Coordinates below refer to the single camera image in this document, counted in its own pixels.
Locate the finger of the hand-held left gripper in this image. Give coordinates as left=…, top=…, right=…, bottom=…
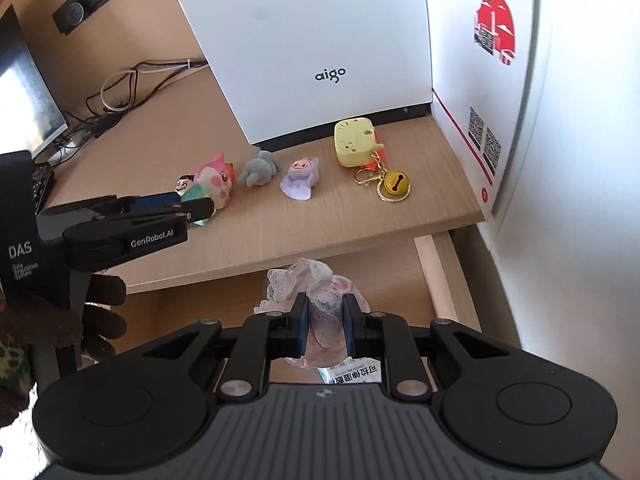
left=65, top=198, right=216, bottom=246
left=37, top=192, right=182, bottom=233

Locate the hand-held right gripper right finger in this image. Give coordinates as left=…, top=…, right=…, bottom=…
left=342, top=294, right=501, bottom=403

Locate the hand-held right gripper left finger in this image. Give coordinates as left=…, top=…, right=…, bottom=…
left=142, top=292, right=312, bottom=403

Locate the teal toy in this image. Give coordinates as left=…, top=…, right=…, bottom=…
left=181, top=185, right=217, bottom=225

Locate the pink lace scrunchie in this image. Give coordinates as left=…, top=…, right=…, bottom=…
left=254, top=257, right=372, bottom=368

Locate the blue white packet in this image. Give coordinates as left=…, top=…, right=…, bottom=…
left=315, top=358, right=383, bottom=386

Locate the pink plush toy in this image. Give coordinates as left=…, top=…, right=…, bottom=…
left=194, top=154, right=237, bottom=211

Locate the wide white desk drawer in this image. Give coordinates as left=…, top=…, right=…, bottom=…
left=125, top=230, right=483, bottom=386

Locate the grey elephant plush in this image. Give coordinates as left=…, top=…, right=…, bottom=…
left=238, top=150, right=281, bottom=187

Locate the purple pig figure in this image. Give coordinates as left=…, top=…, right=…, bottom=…
left=279, top=156, right=321, bottom=203

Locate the yellow keychain case with bell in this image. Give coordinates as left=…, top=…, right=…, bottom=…
left=333, top=116, right=413, bottom=206

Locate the person's left hand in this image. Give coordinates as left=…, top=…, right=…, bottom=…
left=82, top=274, right=128, bottom=361

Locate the black keyboard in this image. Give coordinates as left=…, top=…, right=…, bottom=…
left=31, top=164, right=57, bottom=213

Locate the black power adapter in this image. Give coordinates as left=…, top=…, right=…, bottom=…
left=90, top=115, right=122, bottom=139

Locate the black computer monitor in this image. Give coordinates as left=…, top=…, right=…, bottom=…
left=0, top=5, right=69, bottom=161

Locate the white computer case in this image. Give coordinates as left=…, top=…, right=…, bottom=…
left=160, top=0, right=435, bottom=152

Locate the white poster board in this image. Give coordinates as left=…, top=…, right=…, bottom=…
left=431, top=0, right=543, bottom=223

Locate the white coiled cable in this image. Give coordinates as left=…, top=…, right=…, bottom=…
left=100, top=60, right=207, bottom=112

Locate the black cable bundle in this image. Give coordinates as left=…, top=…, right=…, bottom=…
left=85, top=60, right=208, bottom=136

